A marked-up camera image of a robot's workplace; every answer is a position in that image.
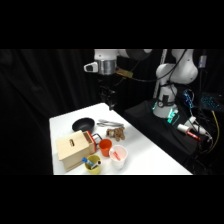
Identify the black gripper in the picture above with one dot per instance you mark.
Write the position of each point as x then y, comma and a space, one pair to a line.
106, 93

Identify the striped plush tiger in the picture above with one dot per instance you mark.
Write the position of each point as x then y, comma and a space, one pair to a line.
116, 133

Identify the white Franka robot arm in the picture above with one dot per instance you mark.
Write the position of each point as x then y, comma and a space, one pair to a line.
173, 75

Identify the black bowl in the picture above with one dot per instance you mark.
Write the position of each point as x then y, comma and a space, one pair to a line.
83, 125

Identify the silver metal tongs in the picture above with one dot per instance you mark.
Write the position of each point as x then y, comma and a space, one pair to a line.
110, 123

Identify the orange plastic cup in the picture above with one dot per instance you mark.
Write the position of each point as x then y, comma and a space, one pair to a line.
105, 146

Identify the black robot stand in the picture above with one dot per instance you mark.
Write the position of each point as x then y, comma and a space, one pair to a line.
150, 123

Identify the red item in white cup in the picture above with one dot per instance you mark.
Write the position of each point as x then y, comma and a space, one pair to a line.
116, 155

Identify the white translucent cup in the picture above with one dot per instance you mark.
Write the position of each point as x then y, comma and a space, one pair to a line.
118, 160

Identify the light wooden box with slot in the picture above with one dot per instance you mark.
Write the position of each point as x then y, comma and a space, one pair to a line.
71, 151

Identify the blue marker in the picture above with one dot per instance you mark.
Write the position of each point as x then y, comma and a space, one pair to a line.
88, 162

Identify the red marker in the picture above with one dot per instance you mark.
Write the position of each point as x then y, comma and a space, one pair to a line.
95, 164

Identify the green lit control box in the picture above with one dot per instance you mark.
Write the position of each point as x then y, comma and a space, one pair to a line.
173, 116

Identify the yellow-green cup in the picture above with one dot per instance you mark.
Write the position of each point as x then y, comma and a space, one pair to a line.
94, 169

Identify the black curtain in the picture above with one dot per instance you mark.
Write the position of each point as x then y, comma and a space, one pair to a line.
36, 86

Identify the blue-lit keyboard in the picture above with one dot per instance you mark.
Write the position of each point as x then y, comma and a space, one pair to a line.
211, 101

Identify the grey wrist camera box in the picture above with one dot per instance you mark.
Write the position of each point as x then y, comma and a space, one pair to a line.
90, 67

